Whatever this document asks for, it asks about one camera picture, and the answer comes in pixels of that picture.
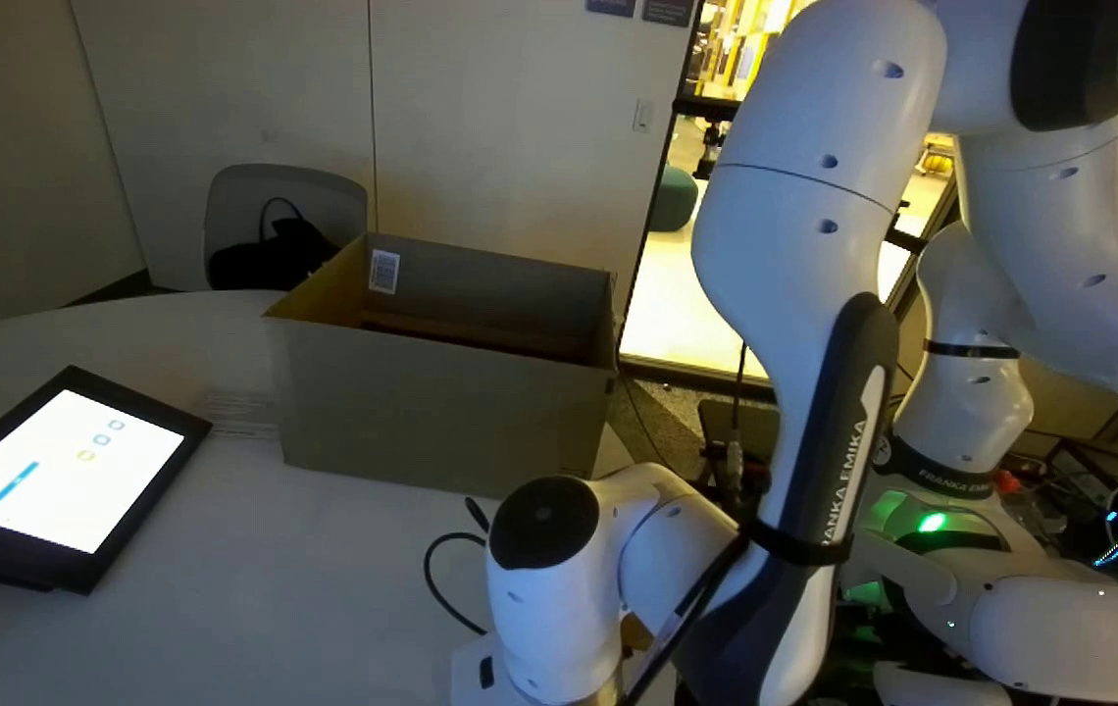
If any black bag on chair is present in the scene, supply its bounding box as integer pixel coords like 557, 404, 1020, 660
208, 196, 340, 290

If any black tablet with lit screen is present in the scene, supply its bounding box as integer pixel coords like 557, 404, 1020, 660
0, 363, 213, 590

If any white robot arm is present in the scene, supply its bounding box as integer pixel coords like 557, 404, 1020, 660
450, 0, 1118, 706

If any open cardboard box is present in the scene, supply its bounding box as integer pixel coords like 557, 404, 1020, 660
265, 235, 616, 496

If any grey office chair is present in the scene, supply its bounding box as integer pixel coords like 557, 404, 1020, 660
202, 166, 370, 290

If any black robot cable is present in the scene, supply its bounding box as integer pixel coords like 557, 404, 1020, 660
419, 490, 498, 641

